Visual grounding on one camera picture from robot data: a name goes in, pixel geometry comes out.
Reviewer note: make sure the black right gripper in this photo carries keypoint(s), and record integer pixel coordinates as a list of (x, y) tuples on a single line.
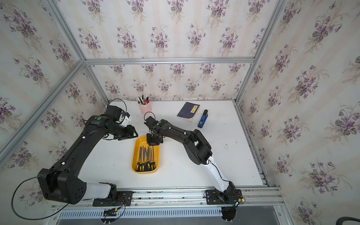
[(149, 143)]

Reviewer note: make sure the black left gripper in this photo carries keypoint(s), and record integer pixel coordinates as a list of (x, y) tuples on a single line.
[(129, 132)]

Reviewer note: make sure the yellow plastic storage tray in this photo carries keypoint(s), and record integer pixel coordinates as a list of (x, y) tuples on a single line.
[(141, 141)]

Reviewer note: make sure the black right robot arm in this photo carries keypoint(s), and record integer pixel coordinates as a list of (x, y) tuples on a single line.
[(199, 152)]

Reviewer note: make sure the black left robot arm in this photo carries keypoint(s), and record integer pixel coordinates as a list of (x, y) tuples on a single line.
[(60, 183)]

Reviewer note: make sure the pink pen cup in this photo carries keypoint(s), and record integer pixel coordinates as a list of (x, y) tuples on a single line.
[(144, 104)]

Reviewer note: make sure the dark blue notebook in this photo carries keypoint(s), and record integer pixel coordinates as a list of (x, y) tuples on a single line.
[(188, 111)]

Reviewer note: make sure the blue black handheld device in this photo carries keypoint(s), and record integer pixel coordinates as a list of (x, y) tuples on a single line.
[(203, 119)]

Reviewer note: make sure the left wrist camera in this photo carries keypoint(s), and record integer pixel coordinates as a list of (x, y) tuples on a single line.
[(118, 115)]

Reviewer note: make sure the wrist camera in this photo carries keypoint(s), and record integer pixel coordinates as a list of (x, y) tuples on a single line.
[(150, 122), (118, 115)]

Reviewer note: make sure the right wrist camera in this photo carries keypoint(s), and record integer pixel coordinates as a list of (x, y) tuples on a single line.
[(150, 122)]

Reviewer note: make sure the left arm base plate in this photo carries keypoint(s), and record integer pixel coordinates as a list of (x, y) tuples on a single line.
[(115, 198)]

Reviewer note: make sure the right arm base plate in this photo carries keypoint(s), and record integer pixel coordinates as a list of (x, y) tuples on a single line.
[(214, 197)]

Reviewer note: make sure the aluminium front rail frame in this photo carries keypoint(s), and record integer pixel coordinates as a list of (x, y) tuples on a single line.
[(173, 202)]

